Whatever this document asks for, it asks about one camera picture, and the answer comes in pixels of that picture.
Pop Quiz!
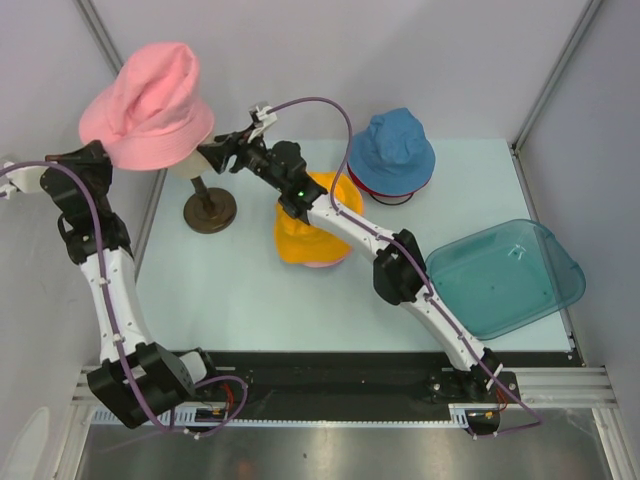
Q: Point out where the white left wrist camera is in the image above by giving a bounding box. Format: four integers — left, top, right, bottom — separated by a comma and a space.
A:
1, 162, 46, 200

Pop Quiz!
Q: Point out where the brown wooden stand base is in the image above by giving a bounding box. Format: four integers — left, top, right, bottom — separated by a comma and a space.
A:
183, 176, 237, 234

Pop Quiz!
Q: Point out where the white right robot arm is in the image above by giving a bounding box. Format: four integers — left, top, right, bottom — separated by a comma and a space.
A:
197, 132, 503, 401

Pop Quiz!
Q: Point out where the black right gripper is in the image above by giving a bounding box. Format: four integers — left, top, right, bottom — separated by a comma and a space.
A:
196, 125, 287, 195

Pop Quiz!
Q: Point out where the red bucket hat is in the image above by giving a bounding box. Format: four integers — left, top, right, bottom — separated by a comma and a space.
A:
347, 166, 430, 199

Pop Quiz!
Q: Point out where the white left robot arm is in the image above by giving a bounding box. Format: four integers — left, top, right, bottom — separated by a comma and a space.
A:
40, 141, 221, 429

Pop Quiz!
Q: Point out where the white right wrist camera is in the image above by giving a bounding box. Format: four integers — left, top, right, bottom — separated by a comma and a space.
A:
247, 102, 277, 142

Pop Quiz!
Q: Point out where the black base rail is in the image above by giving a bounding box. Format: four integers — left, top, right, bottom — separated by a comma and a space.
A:
169, 351, 584, 426

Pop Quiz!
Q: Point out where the black wire hat stand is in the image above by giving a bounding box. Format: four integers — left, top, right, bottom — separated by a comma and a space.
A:
369, 192, 414, 207

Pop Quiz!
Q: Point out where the pink bucket hat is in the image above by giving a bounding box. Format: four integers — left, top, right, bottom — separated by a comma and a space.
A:
302, 253, 350, 269

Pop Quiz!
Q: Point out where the blue hat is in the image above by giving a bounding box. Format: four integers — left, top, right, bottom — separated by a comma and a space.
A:
347, 107, 436, 194

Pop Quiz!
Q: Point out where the teal plastic basket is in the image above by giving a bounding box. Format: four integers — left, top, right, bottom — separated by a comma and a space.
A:
426, 219, 586, 341

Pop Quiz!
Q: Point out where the yellow hat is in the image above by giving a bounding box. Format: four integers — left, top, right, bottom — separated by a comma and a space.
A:
273, 174, 364, 264

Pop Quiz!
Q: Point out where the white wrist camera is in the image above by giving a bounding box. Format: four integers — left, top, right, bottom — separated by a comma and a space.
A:
1, 162, 46, 200
247, 102, 277, 142

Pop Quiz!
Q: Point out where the beige mannequin head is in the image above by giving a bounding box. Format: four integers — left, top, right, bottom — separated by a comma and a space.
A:
168, 150, 211, 180

